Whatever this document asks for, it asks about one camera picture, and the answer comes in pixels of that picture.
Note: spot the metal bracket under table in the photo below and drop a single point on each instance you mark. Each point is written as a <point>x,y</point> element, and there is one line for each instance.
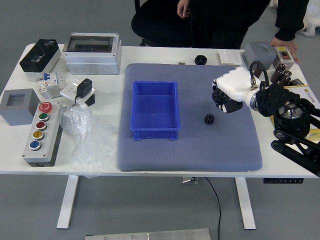
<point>188,180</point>

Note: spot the black and white enclosure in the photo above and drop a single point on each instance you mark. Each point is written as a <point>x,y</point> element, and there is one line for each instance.
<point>40,56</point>

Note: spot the black power adapter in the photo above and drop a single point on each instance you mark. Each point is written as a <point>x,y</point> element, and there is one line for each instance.
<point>83,87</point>

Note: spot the small black flat device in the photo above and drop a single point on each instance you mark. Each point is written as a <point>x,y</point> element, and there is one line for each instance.
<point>299,82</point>

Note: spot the white blue circuit breaker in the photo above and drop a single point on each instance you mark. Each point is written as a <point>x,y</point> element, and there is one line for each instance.
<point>51,79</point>

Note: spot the grey switch box red button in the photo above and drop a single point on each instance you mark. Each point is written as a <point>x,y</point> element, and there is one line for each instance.
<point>283,56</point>

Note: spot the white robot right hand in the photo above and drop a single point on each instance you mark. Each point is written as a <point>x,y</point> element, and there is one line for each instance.
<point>235,82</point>

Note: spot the big black gear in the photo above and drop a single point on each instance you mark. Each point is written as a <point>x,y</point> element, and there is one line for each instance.
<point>220,96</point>

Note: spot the grey box square recess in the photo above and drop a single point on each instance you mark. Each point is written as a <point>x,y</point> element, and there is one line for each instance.
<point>17,107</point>

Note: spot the person's left forearm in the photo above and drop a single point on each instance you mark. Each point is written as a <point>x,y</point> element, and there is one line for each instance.
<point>291,17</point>

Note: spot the brown cylindrical capacitor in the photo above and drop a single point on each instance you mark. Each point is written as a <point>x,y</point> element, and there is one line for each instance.
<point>276,77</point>
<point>285,79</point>
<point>258,70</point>
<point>282,67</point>

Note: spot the white table leg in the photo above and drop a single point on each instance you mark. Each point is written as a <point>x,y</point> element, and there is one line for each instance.
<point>246,205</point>
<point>67,202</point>

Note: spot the yellow white carton box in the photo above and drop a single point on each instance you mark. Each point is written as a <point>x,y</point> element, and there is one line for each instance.
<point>313,100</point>

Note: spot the grey box round hole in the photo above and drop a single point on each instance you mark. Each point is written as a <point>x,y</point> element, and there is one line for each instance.
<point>257,53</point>

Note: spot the small black block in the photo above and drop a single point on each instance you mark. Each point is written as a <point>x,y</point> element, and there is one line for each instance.
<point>90,100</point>

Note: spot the grey metal plate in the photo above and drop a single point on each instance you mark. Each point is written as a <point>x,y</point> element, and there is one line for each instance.
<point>150,235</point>

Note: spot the blue plastic box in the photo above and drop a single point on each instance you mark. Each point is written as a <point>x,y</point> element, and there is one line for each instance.
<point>155,110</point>

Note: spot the white socket plate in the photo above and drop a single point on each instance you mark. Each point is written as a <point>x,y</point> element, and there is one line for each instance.
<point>68,91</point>

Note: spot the white orange circuit breaker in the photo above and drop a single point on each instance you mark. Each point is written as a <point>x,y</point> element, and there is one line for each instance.
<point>44,90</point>

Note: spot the black table control panel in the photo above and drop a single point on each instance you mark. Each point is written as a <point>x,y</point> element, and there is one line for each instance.
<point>283,181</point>

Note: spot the blue-grey mat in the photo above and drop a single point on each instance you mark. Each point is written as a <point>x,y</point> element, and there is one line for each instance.
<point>200,150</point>

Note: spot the person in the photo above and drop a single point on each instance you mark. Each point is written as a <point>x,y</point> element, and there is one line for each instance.
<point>220,25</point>

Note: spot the person's right hand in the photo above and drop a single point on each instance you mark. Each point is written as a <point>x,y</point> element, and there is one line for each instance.
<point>184,8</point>

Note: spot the grey push button station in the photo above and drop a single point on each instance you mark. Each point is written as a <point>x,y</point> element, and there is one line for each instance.
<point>41,135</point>

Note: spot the grey distribution box clear lid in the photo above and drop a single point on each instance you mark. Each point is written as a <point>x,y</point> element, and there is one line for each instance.
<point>92,58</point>

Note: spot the person's left hand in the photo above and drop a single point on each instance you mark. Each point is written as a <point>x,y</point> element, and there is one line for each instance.
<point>287,47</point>

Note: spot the clear plastic bag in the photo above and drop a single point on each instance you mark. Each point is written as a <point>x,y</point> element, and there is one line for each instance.
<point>87,140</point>

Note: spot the black round nut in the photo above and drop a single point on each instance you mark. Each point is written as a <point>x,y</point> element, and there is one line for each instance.
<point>200,60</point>

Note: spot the white wall switch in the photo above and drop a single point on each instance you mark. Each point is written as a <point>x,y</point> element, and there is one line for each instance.
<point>230,57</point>

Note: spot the small black gear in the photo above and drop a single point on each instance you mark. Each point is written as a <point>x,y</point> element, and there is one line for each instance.
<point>209,119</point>

